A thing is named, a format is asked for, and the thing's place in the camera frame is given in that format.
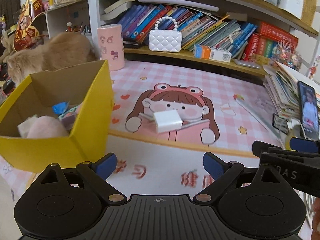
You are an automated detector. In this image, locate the white charger adapter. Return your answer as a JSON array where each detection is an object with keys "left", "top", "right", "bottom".
[{"left": 139, "top": 109, "right": 183, "bottom": 133}]

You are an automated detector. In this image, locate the person's right hand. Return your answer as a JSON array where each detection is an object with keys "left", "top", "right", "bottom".
[{"left": 311, "top": 198, "right": 320, "bottom": 240}]

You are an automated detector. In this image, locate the yellow tape roll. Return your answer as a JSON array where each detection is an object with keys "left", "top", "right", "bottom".
[{"left": 285, "top": 125, "right": 304, "bottom": 150}]

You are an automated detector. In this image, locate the transparent plastic ruler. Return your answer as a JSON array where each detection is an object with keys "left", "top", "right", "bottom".
[{"left": 234, "top": 96, "right": 279, "bottom": 139}]

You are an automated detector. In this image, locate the yellow cardboard box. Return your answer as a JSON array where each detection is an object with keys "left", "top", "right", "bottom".
[{"left": 1, "top": 61, "right": 114, "bottom": 173}]

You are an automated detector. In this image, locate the black smartphone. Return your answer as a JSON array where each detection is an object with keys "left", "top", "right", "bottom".
[{"left": 297, "top": 81, "right": 319, "bottom": 140}]

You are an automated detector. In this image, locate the stack of paper booklets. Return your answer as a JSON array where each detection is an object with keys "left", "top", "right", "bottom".
[{"left": 263, "top": 62, "right": 319, "bottom": 119}]

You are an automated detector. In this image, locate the mint green small toy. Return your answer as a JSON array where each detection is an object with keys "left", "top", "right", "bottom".
[{"left": 59, "top": 105, "right": 80, "bottom": 130}]

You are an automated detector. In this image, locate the pink plush pig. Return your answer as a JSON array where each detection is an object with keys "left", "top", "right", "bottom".
[{"left": 17, "top": 115, "right": 69, "bottom": 139}]

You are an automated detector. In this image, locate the orange white medicine box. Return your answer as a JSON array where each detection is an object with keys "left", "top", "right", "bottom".
[{"left": 193, "top": 44, "right": 232, "bottom": 63}]

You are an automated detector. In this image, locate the wooden bookshelf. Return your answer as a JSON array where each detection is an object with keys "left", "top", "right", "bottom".
[{"left": 88, "top": 0, "right": 319, "bottom": 77}]

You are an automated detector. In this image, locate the orange fluffy cat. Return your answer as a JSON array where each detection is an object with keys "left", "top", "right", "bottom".
[{"left": 7, "top": 32, "right": 97, "bottom": 85}]

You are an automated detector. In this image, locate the pink sticker cylinder container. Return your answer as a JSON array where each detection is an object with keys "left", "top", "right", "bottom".
[{"left": 97, "top": 24, "right": 125, "bottom": 71}]

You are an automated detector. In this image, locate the white quilted pearl handbag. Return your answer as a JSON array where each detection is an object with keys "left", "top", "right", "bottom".
[{"left": 148, "top": 16, "right": 182, "bottom": 53}]

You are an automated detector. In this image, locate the red cartoon foil balloon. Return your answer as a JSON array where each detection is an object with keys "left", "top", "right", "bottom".
[{"left": 14, "top": 0, "right": 44, "bottom": 51}]

